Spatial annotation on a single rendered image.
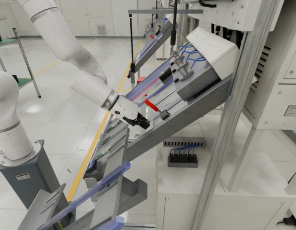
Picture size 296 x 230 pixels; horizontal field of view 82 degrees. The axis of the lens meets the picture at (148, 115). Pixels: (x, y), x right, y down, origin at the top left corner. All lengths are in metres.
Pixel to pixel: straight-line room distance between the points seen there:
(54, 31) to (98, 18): 9.09
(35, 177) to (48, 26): 0.79
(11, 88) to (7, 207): 1.17
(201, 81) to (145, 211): 1.19
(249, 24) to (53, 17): 0.53
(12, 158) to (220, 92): 0.99
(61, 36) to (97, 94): 0.21
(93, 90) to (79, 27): 9.47
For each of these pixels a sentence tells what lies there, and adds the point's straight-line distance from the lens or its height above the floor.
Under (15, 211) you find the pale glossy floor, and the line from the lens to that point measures 1.86.
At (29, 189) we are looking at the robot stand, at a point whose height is 0.50.
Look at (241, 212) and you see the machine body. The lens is 1.12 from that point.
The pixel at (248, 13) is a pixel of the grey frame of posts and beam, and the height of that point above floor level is 1.35.
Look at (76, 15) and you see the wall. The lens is 10.04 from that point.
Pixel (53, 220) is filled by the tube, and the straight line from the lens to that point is 0.60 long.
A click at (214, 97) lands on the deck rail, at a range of 0.57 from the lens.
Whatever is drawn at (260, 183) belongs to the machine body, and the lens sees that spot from 1.07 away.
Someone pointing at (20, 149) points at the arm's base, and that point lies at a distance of 1.07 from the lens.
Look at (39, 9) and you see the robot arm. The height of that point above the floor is 1.35.
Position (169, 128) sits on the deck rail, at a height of 1.00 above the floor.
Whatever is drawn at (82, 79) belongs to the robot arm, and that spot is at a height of 1.15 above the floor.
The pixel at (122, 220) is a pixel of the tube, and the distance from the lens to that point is 0.31.
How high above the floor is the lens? 1.36
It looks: 32 degrees down
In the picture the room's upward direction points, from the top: straight up
